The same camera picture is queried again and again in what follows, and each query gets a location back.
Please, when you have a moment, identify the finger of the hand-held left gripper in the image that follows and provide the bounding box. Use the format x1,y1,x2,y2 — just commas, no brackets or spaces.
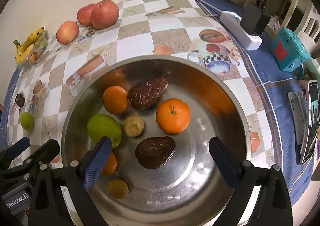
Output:
0,137,31,166
22,139,60,170

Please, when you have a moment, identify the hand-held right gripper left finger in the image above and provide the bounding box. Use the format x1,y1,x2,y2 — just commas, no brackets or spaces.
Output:
27,136,118,226

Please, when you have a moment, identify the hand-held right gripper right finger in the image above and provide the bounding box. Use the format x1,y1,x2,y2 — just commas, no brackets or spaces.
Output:
209,137,293,226

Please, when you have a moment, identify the small orange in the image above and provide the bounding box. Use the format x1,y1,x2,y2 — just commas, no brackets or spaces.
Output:
102,86,128,114
100,151,118,176

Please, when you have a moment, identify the small yellow-brown fruit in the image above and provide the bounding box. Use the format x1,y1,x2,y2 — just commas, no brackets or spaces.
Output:
107,179,129,200
123,114,145,138

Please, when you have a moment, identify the large steel bowl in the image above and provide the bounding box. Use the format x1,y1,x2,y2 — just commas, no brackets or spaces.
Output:
61,55,251,226

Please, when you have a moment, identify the small green fruit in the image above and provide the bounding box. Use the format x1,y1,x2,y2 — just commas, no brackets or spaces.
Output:
87,114,122,148
20,112,34,131

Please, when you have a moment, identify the dark brown avocado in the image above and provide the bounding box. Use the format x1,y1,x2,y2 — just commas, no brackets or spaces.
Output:
135,136,176,169
127,77,169,110

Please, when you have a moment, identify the large orange with stem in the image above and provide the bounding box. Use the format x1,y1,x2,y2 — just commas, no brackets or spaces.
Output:
156,98,191,134

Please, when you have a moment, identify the grey phone stand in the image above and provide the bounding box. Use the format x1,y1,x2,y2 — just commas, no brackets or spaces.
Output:
287,92,307,145

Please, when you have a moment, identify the blue cloth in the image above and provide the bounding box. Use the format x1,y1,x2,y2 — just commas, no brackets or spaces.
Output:
0,0,318,199

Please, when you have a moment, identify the smartphone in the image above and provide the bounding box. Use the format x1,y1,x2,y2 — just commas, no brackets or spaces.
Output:
299,80,320,165

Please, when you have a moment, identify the clear plastic fruit bag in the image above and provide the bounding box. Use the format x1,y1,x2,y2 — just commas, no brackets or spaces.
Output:
17,36,48,67

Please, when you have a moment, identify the spotted yellow banana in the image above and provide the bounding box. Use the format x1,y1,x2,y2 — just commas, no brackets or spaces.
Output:
14,26,45,53

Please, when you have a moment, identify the pale red apple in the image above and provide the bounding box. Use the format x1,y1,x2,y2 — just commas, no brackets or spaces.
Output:
56,21,80,45

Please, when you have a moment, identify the pale green box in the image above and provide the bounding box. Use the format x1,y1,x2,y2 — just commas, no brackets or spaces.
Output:
304,57,320,84

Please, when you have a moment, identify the teal toy box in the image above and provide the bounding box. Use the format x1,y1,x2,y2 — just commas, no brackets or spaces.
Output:
269,27,310,72

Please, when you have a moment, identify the white power strip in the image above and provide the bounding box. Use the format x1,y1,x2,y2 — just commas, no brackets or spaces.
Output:
219,11,263,51

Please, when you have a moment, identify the checkered printed tablecloth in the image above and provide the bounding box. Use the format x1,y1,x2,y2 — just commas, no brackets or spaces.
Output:
5,0,275,226

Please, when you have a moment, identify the black power adapter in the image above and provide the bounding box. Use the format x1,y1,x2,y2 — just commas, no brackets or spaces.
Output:
240,2,272,36

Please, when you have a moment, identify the large red apple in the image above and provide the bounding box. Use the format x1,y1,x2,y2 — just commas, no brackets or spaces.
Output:
90,0,120,30

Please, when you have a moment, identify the white power strip cable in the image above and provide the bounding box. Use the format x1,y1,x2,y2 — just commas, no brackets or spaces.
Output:
192,0,223,18

